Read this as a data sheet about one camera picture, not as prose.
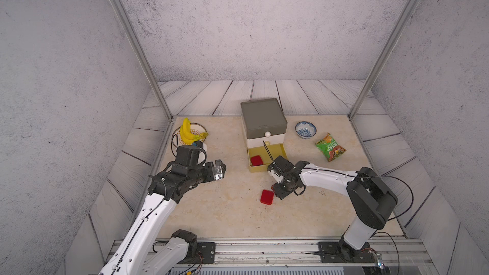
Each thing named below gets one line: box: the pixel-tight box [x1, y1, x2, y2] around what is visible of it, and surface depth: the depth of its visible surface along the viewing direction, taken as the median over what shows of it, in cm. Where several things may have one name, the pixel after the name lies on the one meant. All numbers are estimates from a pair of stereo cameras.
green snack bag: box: [315, 132, 348, 163], surface depth 103 cm
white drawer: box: [246, 133, 286, 149], surface depth 97 cm
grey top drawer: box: [240, 98, 288, 140], surface depth 93 cm
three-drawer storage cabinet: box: [240, 98, 289, 174], surface depth 95 cm
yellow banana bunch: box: [179, 117, 209, 146], surface depth 108 cm
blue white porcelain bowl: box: [294, 120, 318, 139], surface depth 113 cm
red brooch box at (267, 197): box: [259, 189, 275, 206], surface depth 88 cm
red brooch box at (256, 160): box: [250, 155, 264, 167], surface depth 100 cm
